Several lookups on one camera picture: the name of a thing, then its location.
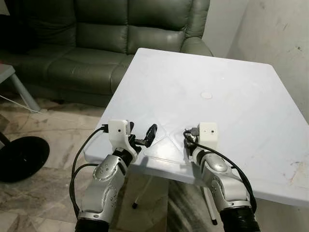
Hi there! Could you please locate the thin white floor cable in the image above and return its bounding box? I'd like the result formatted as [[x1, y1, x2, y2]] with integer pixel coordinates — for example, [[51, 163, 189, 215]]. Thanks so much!
[[0, 94, 104, 122]]

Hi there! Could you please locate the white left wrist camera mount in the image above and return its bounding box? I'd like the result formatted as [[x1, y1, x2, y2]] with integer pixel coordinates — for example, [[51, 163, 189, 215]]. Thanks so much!
[[108, 119, 139, 156]]

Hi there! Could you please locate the white plastic table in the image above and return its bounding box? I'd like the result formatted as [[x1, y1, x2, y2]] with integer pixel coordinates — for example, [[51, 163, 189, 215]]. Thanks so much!
[[84, 47, 309, 208]]

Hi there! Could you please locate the black round floor base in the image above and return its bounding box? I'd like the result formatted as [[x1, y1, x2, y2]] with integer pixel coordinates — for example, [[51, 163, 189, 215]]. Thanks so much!
[[0, 136, 50, 183]]

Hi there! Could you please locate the green leather sofa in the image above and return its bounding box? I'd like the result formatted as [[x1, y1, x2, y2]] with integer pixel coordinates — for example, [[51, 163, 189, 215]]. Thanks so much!
[[0, 0, 213, 108]]

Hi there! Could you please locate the white metal table leg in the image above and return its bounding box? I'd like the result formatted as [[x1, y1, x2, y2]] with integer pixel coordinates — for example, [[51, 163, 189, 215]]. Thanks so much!
[[132, 176, 156, 210], [204, 186, 219, 226]]

